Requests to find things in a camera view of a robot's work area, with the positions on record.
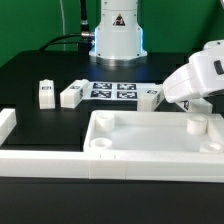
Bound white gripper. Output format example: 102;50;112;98
163;40;224;103

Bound white desk top tray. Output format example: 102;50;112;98
83;110;224;152

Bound fiducial marker sheet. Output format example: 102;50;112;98
84;82;158;101

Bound white left fence block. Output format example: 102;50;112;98
0;108;17;146

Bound white front fence bar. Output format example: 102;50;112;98
0;150;224;183

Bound black cables with connectors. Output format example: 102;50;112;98
38;0;96;52

